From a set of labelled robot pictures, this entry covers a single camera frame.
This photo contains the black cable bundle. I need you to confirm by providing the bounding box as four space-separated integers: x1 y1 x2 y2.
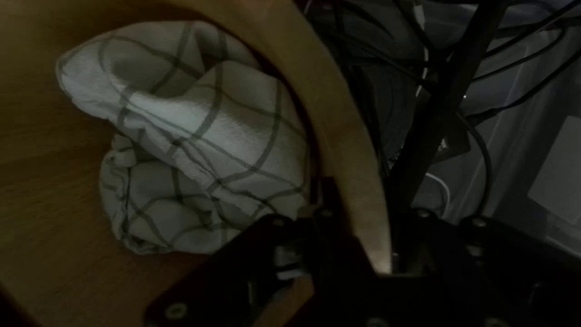
306 0 581 217

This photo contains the white checkered cloth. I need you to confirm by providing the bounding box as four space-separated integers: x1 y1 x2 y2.
54 20 313 257

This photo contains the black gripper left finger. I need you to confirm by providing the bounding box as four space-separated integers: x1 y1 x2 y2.
141 177 375 327

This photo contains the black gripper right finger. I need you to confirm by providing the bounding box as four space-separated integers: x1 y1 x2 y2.
386 207 581 327

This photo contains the round wooden bowl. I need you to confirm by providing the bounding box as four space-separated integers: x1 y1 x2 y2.
0 0 395 327

